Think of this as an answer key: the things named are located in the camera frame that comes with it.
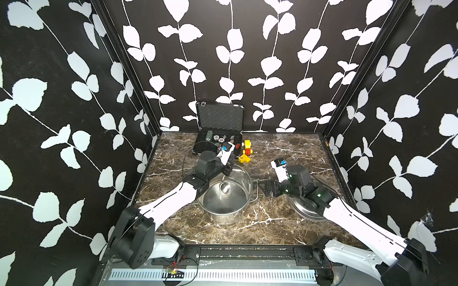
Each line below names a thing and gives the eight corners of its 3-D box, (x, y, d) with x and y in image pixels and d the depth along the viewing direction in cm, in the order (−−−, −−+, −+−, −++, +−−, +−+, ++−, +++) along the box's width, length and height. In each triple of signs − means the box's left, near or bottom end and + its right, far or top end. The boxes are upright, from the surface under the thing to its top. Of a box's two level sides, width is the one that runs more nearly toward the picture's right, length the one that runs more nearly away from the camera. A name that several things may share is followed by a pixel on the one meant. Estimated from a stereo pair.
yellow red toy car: (242, 155, 110) (242, 151, 107) (241, 143, 116) (241, 139, 113) (252, 155, 110) (253, 151, 107) (251, 143, 116) (252, 139, 113)
